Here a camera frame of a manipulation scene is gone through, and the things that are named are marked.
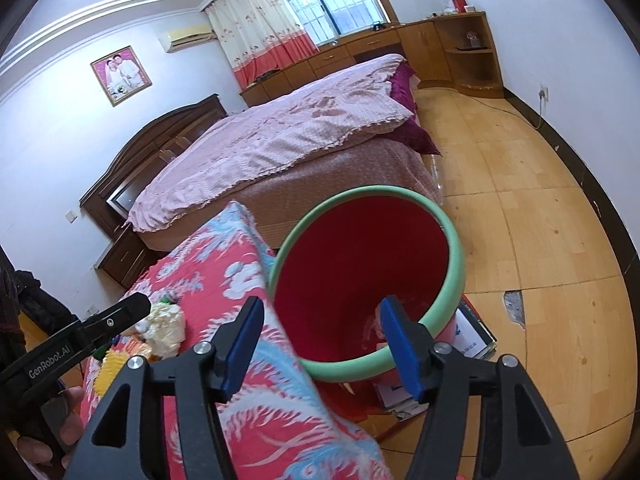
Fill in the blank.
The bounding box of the long wooden cabinet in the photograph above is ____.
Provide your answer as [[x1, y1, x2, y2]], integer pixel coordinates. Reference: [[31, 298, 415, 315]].
[[241, 21, 452, 106]]

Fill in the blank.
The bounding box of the cream paper ball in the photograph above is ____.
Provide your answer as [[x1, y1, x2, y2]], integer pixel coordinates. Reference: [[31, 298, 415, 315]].
[[134, 301, 186, 359]]

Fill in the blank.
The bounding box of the person's left hand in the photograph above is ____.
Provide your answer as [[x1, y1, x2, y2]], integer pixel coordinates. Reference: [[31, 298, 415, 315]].
[[16, 386, 85, 470]]

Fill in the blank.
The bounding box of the wall light switch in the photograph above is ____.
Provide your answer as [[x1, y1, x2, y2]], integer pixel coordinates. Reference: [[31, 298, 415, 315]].
[[65, 210, 77, 223]]

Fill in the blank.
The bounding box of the red box on cabinet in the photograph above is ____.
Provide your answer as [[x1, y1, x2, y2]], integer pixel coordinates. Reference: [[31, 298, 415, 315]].
[[451, 0, 468, 13]]

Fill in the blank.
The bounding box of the wooden corner shelf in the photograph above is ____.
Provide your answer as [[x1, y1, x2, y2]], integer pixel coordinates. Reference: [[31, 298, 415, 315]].
[[433, 12, 503, 99]]

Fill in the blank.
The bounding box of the dark wooden nightstand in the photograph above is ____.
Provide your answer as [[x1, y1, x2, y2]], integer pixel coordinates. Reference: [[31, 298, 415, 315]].
[[96, 224, 166, 289]]

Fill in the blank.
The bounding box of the dark wooden headboard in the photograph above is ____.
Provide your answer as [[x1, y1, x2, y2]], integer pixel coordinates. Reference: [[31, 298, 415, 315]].
[[80, 93, 227, 240]]

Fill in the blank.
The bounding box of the black hanging jacket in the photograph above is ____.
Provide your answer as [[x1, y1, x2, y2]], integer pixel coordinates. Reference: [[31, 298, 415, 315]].
[[1, 252, 76, 370]]

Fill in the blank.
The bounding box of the yellow foam fruit net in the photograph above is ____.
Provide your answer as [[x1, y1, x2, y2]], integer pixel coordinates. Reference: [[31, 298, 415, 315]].
[[93, 350, 129, 396]]

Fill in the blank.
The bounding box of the bed base brown cover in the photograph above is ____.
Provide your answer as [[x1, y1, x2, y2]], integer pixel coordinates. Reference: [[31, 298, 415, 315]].
[[132, 136, 442, 252]]

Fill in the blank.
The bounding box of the framed wedding photo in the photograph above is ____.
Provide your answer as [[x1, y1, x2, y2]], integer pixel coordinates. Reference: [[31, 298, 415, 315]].
[[90, 46, 152, 106]]

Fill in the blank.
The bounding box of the white wall air conditioner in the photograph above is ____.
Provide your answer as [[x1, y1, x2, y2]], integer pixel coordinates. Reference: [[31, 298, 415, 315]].
[[158, 24, 217, 53]]

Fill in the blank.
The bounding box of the cream and red curtain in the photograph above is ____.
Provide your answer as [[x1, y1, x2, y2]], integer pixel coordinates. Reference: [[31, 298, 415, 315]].
[[205, 0, 318, 89]]

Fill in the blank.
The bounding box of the pink bed quilt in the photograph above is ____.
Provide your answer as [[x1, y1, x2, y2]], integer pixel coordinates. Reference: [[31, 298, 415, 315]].
[[128, 54, 411, 232]]

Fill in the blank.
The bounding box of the orange snack packet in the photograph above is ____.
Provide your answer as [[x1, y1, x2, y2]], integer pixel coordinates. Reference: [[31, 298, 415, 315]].
[[122, 338, 153, 361]]

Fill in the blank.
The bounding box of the stack of books under bin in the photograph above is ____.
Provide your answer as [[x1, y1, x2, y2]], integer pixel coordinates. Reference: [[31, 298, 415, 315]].
[[374, 296, 497, 420]]

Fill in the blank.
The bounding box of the red bin with green rim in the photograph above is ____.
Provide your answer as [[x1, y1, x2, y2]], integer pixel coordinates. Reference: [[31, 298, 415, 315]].
[[267, 184, 467, 385]]

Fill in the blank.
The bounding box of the wall power socket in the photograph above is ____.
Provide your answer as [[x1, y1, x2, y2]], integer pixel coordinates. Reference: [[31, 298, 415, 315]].
[[538, 84, 549, 102]]

